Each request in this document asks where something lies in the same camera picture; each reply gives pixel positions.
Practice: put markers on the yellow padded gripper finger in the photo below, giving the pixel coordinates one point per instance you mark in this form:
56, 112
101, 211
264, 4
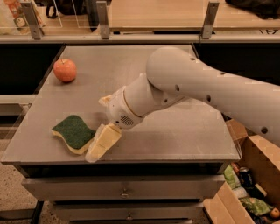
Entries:
104, 101
105, 137

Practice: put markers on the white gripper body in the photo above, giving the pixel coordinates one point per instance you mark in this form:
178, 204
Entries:
119, 109

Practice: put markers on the green and yellow sponge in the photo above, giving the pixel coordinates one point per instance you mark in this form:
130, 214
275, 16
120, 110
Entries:
75, 133

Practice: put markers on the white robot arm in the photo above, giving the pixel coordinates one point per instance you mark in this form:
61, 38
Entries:
171, 76

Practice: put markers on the red apple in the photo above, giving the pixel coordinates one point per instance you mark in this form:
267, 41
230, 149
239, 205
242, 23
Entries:
65, 70

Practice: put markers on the grey metal drawer cabinet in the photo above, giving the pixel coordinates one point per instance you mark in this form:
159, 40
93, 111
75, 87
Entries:
190, 138

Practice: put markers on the lower grey drawer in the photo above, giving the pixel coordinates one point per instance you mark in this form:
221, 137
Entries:
127, 211

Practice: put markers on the grey drawer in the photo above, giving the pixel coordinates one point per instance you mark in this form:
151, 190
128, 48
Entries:
127, 211
124, 187

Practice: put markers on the upper grey drawer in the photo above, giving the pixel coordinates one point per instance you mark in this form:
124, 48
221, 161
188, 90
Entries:
124, 187

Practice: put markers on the black bag top left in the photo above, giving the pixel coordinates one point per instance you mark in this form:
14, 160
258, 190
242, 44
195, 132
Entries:
66, 7

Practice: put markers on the black bag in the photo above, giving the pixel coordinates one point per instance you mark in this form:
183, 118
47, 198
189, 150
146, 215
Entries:
264, 9
66, 7

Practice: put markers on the orange labelled packet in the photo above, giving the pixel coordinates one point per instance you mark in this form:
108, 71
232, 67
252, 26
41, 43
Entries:
17, 13

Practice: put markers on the cardboard box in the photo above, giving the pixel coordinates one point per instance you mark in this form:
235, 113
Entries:
263, 159

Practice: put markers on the dark soda can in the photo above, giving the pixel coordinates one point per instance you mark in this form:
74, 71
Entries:
246, 177

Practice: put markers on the green snack bag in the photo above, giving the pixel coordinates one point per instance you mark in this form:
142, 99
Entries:
256, 206

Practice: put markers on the black bag top right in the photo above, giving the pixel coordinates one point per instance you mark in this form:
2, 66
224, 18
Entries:
264, 9

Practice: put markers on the middle metal bracket post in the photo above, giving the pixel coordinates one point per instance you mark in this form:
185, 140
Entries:
103, 19

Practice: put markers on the metal bracket post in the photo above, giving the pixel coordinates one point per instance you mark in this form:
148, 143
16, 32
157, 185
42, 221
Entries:
208, 25
103, 19
31, 19

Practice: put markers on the left metal bracket post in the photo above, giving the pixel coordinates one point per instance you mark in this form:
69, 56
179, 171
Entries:
31, 19

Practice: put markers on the right metal bracket post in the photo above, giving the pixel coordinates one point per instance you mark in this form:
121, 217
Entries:
208, 25

